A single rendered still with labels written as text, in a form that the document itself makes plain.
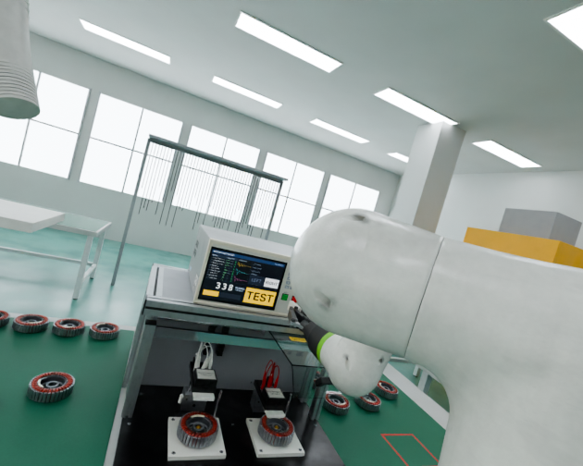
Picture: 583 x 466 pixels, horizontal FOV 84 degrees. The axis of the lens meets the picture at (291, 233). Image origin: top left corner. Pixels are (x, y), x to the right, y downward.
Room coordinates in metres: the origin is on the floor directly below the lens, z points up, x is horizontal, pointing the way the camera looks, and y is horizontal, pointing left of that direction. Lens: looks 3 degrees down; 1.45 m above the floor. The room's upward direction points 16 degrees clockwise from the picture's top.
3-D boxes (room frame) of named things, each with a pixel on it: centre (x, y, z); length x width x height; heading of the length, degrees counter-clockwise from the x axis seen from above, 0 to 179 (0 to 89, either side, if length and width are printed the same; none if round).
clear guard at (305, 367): (1.00, -0.17, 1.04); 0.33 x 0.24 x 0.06; 22
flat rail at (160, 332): (1.02, 0.03, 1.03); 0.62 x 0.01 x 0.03; 112
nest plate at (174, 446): (0.88, 0.10, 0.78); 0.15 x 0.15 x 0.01; 22
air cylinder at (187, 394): (1.01, 0.16, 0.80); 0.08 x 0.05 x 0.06; 112
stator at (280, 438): (0.97, -0.12, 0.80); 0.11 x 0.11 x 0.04
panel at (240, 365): (1.16, 0.09, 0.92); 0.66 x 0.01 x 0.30; 112
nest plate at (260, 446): (0.97, -0.12, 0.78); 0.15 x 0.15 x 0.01; 22
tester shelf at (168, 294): (1.22, 0.11, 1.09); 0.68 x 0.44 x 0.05; 112
